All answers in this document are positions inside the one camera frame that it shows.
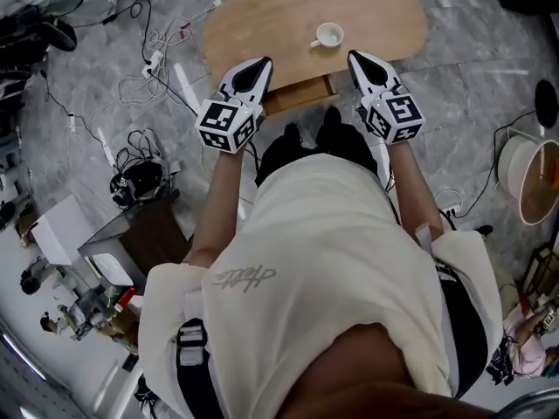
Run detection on person's black trousers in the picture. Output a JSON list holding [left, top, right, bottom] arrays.
[[254, 106, 380, 188]]

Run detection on black cable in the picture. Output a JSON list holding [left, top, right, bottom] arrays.
[[148, 70, 263, 178]]

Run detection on dark wood cabinet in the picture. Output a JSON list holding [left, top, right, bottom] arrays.
[[77, 189, 194, 288]]

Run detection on black grey harness strap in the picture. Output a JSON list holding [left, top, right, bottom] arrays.
[[176, 290, 228, 419]]

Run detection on person's neck and chin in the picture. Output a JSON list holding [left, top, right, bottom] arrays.
[[274, 320, 494, 419]]

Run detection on person's left forearm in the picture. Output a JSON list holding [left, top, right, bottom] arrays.
[[186, 148, 246, 271]]

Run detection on person's black shoe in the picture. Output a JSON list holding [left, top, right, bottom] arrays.
[[316, 106, 346, 139], [282, 122, 303, 148]]

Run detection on person's cream shirt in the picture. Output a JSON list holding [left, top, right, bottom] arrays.
[[137, 153, 503, 419]]

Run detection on white box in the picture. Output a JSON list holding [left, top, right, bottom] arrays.
[[30, 194, 95, 266]]

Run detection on black round stand base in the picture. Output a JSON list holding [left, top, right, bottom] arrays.
[[535, 79, 559, 129]]

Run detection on red box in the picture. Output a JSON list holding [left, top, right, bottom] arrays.
[[115, 285, 137, 312]]

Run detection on black shoulder strap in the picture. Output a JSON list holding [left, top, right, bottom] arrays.
[[436, 264, 489, 399]]

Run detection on white rounded device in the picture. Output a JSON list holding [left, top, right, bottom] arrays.
[[89, 253, 135, 288]]

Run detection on person's left black shoe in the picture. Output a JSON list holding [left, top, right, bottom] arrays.
[[282, 122, 303, 148]]

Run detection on white cup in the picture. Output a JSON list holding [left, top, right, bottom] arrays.
[[309, 21, 346, 50]]

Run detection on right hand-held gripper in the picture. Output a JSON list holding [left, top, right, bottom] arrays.
[[347, 50, 427, 147]]

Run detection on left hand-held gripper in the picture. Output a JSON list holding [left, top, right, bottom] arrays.
[[194, 56, 275, 154]]

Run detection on person's right black shoe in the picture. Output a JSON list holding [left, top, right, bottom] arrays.
[[316, 106, 346, 139]]

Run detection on white cable tangle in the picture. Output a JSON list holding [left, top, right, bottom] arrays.
[[117, 15, 219, 108]]

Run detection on white webbing strap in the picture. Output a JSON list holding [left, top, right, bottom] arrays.
[[414, 226, 434, 252]]

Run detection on wooden coffee table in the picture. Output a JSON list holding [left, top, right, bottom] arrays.
[[202, 0, 430, 95]]

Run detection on black metal lantern frame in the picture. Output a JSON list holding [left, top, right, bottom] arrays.
[[521, 242, 559, 309]]

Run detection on person's right forearm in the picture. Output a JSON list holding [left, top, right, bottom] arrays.
[[386, 141, 445, 240]]

